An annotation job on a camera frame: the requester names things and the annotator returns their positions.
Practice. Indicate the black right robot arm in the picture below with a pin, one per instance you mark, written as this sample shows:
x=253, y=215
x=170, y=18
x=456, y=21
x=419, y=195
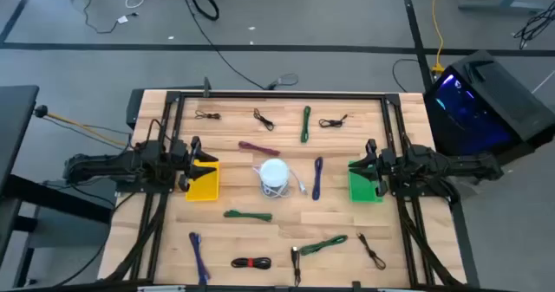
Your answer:
x=455, y=166

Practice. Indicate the black desk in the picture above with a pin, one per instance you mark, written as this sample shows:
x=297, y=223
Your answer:
x=15, y=123

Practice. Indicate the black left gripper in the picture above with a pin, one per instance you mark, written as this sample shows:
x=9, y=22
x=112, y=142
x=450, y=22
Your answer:
x=180, y=157

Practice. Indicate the black aluminium rig frame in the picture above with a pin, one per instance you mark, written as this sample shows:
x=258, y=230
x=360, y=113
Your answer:
x=282, y=95

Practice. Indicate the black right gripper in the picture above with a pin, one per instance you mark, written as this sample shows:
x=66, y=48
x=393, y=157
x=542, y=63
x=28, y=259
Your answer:
x=386, y=164

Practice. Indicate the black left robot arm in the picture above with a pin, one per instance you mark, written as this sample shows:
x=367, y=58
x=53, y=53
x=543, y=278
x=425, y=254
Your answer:
x=104, y=166

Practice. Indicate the black computer tower blue light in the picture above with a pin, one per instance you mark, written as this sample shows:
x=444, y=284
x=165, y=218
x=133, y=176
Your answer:
x=477, y=110

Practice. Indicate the yellow plastic basket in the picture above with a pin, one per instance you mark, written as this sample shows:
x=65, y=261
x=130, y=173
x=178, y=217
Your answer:
x=206, y=190

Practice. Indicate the green plastic basket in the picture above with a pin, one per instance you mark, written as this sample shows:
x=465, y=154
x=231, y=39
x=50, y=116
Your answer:
x=362, y=192

